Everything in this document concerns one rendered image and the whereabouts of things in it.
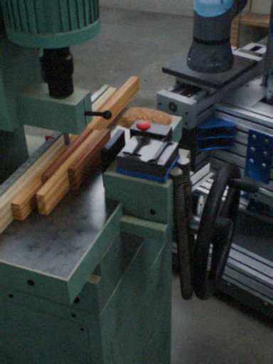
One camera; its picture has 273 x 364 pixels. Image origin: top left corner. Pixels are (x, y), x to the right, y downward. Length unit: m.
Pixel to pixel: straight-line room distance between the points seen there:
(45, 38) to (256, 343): 1.37
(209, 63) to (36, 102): 0.80
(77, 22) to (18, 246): 0.41
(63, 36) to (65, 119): 0.19
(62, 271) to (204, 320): 1.17
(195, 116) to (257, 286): 0.61
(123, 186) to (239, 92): 0.91
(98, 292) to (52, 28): 0.50
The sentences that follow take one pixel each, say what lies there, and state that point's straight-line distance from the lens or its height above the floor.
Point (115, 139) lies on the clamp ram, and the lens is 1.14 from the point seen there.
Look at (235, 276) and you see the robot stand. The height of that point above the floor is 0.18.
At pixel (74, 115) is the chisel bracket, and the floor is 1.05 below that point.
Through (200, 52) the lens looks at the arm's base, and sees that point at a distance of 1.83.
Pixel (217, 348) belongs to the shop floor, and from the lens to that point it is 2.03.
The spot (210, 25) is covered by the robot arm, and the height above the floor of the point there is 0.96.
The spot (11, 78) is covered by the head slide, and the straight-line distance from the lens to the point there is 1.16.
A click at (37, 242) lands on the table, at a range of 1.05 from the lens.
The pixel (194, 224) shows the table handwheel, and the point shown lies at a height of 0.82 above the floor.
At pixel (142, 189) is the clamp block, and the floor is 0.94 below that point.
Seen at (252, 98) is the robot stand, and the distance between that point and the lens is 1.89.
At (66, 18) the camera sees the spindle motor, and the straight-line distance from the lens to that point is 1.02.
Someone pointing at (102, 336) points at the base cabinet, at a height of 0.65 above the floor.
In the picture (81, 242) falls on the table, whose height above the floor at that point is 0.90.
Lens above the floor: 1.58
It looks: 35 degrees down
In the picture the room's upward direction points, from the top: 2 degrees counter-clockwise
